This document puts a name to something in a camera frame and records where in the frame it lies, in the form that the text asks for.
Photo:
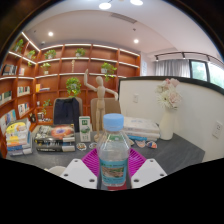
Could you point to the stack of colourful books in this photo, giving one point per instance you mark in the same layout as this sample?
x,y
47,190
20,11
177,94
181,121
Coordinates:
x,y
18,136

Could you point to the small green white carton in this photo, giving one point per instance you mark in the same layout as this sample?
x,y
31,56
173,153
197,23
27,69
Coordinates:
x,y
85,128

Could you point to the stack of white books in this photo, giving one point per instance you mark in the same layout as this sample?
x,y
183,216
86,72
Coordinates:
x,y
141,128

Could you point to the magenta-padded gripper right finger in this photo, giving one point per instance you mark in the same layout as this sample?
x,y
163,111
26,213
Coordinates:
x,y
148,173

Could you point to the tan chair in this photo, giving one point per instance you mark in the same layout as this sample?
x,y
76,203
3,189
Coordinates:
x,y
111,110

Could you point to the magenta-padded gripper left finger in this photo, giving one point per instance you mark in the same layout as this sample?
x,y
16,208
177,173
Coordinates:
x,y
78,173

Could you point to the stack of dark books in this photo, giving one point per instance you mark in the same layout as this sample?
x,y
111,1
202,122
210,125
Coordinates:
x,y
55,138

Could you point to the white wall switch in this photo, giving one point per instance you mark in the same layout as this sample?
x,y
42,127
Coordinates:
x,y
136,98

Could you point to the grey curtain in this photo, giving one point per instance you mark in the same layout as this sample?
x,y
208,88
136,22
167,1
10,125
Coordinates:
x,y
171,68

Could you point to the window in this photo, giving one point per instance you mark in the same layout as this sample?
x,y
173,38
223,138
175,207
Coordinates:
x,y
206,71

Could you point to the ceiling lights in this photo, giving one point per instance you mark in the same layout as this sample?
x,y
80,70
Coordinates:
x,y
105,5

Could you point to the chair with dark jacket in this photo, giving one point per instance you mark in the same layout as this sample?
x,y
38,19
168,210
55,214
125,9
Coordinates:
x,y
66,113

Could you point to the white wall socket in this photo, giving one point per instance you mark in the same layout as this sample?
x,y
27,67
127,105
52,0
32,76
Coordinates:
x,y
217,130

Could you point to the wooden shelf unit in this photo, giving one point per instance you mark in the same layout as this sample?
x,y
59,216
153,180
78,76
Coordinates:
x,y
50,70

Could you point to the white vase with flowers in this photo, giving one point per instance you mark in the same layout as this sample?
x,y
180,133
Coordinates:
x,y
166,123

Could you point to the clear blue-capped water bottle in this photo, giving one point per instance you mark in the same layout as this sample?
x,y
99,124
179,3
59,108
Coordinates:
x,y
113,156

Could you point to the wooden artist mannequin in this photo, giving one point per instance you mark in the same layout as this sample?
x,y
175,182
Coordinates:
x,y
100,100

